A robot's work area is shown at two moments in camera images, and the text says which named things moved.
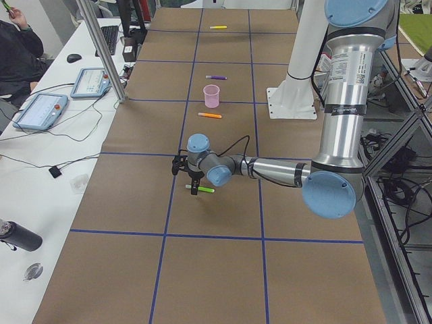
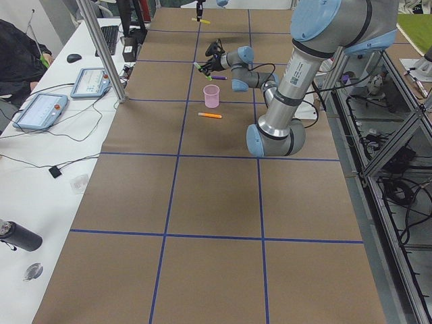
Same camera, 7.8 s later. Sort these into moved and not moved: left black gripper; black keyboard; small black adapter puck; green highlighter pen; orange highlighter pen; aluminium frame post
Moved: left black gripper; green highlighter pen
Not moved: small black adapter puck; black keyboard; orange highlighter pen; aluminium frame post
